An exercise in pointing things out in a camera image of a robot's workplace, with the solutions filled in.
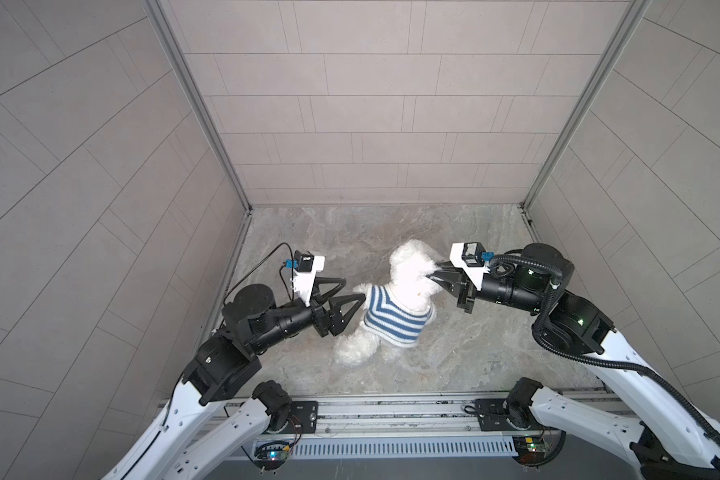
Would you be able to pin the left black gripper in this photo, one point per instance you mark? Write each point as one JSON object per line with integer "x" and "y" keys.
{"x": 322, "y": 324}

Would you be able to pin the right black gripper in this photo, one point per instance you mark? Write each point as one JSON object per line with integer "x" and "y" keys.
{"x": 463, "y": 292}

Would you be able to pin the white teddy bear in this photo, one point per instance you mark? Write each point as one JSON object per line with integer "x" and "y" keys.
{"x": 410, "y": 263}

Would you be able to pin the blue white striped sweater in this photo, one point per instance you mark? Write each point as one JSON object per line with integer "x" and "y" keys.
{"x": 390, "y": 321}

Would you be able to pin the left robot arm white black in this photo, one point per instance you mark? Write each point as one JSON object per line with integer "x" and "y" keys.
{"x": 172, "y": 447}

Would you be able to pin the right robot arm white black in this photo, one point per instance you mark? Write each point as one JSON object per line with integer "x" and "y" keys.
{"x": 667, "y": 436}

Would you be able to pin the left green circuit board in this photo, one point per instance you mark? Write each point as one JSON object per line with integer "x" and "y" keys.
{"x": 271, "y": 456}

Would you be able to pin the green circuit board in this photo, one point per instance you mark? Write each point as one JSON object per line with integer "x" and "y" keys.
{"x": 531, "y": 450}
{"x": 271, "y": 456}

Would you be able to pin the right green circuit board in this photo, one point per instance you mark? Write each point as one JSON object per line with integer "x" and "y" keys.
{"x": 531, "y": 450}

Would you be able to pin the right corner aluminium profile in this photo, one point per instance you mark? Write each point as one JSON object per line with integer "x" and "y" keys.
{"x": 624, "y": 30}

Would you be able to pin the corner aluminium profile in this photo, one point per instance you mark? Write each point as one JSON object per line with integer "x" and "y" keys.
{"x": 624, "y": 30}
{"x": 157, "y": 15}

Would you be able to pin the left corner aluminium profile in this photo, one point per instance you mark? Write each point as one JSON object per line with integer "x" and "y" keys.
{"x": 157, "y": 15}

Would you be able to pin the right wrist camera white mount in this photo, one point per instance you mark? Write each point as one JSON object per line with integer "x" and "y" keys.
{"x": 473, "y": 259}

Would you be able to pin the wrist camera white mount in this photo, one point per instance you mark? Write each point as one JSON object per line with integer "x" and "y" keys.
{"x": 473, "y": 259}
{"x": 303, "y": 268}

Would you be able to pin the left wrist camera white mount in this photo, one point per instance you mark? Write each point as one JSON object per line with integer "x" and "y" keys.
{"x": 303, "y": 268}

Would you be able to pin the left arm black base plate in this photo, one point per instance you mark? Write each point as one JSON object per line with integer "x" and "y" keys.
{"x": 302, "y": 418}

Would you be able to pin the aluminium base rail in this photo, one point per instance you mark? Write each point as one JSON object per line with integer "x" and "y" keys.
{"x": 443, "y": 415}

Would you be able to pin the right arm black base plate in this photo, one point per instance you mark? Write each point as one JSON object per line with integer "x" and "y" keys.
{"x": 492, "y": 416}

